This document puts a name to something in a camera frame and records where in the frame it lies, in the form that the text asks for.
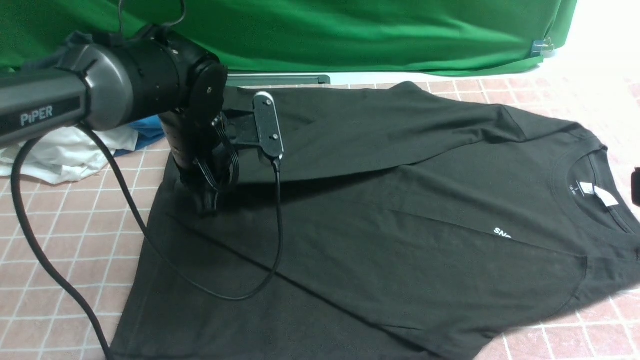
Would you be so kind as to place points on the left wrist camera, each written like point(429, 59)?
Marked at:
point(258, 129)

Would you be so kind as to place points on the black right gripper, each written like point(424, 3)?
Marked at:
point(635, 187)

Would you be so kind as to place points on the crumpled white garment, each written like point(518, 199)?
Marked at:
point(67, 154)

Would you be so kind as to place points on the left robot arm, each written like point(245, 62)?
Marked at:
point(110, 82)

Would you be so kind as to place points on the blue binder clip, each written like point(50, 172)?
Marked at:
point(541, 47)

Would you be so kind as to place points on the dark gray long-sleeved shirt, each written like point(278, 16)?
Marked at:
point(416, 228)

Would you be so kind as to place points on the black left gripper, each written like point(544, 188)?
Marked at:
point(204, 156)

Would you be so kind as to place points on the green backdrop cloth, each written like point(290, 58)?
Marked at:
point(451, 38)

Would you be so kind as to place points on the dark green metal rail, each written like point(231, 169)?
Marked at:
point(264, 80)

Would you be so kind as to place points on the crumpled blue garment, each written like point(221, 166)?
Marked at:
point(149, 131)

